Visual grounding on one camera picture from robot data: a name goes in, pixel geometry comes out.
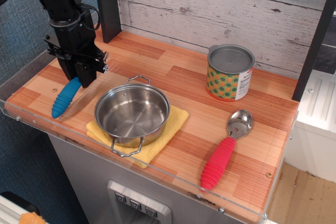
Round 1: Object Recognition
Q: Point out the red handled metal spoon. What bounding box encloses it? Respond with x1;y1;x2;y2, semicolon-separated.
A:
200;110;254;190

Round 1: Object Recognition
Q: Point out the silver dispenser button panel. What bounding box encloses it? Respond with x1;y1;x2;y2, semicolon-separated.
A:
107;180;172;223

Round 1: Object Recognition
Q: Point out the black vertical post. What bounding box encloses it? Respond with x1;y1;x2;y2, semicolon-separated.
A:
97;0;122;43

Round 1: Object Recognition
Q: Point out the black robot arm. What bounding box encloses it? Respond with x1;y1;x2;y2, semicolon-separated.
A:
39;0;108;88

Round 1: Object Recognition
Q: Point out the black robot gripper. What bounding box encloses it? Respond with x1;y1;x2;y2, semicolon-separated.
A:
45;10;108;88

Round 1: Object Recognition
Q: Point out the dark right vertical post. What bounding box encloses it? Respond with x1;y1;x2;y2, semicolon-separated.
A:
292;0;335;102

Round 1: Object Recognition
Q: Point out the black white corner object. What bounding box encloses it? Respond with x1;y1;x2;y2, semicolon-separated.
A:
1;195;40;224

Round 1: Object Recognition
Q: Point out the green orange patterned tin can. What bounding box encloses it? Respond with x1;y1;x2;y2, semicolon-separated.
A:
206;45;255;101

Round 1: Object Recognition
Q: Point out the stainless steel pot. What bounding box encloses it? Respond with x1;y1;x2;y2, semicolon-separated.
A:
94;75;171;157

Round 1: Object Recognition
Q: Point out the grey toy fridge cabinet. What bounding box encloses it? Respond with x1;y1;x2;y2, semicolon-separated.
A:
48;133;247;224

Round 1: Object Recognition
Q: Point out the white toy sink unit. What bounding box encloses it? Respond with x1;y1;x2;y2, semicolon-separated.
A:
284;70;335;182

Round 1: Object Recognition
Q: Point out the orange plush object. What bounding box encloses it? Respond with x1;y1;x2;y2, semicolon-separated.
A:
19;212;46;224

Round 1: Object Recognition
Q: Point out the yellow folded cloth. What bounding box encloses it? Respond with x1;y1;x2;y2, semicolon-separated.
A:
86;105;189;169

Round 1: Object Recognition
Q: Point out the blue handled metal fork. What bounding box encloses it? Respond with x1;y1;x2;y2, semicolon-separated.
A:
51;77;81;119

